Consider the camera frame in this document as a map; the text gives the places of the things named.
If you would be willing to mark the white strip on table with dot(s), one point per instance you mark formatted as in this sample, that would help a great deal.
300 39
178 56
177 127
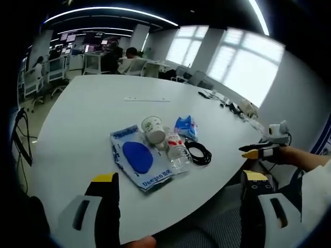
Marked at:
147 99

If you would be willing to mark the blue snack packet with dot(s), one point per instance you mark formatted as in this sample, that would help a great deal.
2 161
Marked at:
186 127

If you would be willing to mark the white blue wet wipe packet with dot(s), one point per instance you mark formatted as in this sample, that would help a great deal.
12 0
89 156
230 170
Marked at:
137 157

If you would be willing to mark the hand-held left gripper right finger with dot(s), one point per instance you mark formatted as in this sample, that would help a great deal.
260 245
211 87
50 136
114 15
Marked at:
254 206

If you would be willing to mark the white office chair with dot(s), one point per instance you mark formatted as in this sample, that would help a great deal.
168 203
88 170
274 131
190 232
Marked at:
32 86
57 69
91 64

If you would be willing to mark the person's dark trousers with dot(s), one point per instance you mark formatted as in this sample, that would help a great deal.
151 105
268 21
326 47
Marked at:
292 186

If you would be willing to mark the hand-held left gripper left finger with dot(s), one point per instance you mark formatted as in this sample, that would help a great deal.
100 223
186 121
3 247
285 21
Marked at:
108 206

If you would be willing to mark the person's left hand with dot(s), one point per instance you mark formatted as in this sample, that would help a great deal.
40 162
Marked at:
146 242

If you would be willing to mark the large bright window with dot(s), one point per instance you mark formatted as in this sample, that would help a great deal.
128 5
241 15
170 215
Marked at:
245 67

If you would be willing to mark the cream coloured object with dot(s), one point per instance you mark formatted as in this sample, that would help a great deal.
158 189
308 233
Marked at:
248 108

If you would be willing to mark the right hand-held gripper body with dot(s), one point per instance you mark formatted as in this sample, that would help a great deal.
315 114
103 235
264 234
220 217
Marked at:
278 135

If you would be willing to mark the clear plastic water bottle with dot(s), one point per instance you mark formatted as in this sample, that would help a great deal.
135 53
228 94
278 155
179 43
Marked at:
177 152

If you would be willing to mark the white table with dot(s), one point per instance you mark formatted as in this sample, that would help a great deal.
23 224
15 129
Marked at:
103 116

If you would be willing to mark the white paper cup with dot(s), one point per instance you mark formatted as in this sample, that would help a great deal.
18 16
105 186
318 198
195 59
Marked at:
152 129

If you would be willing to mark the person's white clothing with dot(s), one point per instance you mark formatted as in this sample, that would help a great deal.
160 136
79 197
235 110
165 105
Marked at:
318 196

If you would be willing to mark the small bright window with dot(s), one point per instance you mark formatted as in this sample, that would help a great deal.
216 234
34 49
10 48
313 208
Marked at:
186 46

